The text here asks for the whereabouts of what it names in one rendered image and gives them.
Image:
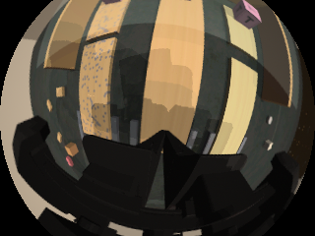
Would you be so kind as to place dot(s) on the small pink block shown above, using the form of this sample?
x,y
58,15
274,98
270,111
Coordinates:
x,y
70,162

